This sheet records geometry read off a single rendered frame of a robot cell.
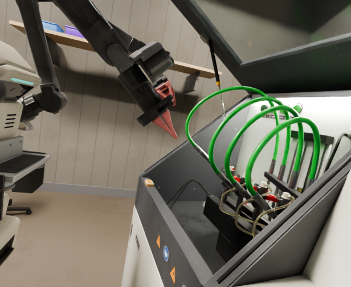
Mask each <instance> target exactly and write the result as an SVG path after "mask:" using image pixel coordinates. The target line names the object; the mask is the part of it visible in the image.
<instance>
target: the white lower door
mask: <svg viewBox="0 0 351 287"><path fill-rule="evenodd" d="M123 287H164V285H163V283H162V280H161V277H160V274H159V272H158V269H157V266H156V263H155V260H154V258H153V255H152V252H151V250H150V246H149V243H148V241H147V238H146V235H145V232H144V229H143V227H142V224H141V221H140V218H139V216H138V213H137V210H136V208H135V211H134V218H133V224H132V226H131V231H130V243H129V250H128V257H127V261H126V268H125V275H124V282H123Z"/></svg>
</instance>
